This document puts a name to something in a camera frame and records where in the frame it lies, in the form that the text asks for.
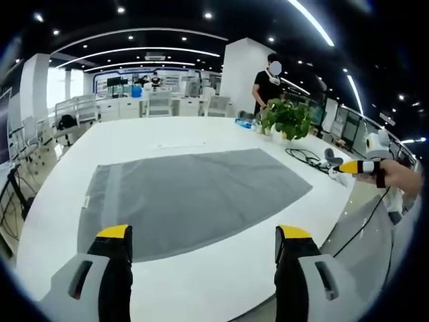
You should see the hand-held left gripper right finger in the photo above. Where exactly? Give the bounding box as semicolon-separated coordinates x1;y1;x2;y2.
273;223;370;322

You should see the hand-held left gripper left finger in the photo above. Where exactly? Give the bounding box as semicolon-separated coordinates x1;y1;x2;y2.
39;223;134;322

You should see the grey towel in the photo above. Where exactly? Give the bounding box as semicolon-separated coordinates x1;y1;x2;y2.
77;148;314;264

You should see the person's right hand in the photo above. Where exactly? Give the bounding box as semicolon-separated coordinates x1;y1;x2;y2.
356;159;424;199

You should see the white power adapter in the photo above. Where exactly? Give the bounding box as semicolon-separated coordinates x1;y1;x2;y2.
328;165;351;186

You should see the grey curved device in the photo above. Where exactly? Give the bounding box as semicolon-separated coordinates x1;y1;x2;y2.
323;148;345;166

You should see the white table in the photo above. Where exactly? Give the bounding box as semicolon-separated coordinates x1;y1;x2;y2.
15;115;362;322

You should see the green potted plant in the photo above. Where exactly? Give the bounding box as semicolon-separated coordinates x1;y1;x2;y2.
259;98;315;142

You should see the blue packet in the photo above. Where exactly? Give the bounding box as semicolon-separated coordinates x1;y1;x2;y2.
234;117;258;131

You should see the black metal stand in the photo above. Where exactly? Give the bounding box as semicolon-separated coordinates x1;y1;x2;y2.
0;163;36;239

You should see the white office chair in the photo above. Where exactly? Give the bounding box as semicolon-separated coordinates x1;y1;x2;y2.
53;95;100;146
204;95;233;118
146;91;174;118

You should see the black backpack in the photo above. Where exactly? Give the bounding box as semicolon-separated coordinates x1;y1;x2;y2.
57;114;80;131

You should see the black coiled cable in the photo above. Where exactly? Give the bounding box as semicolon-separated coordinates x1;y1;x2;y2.
285;147;332;174

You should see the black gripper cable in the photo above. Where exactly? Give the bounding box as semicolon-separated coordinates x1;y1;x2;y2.
330;186;394;260

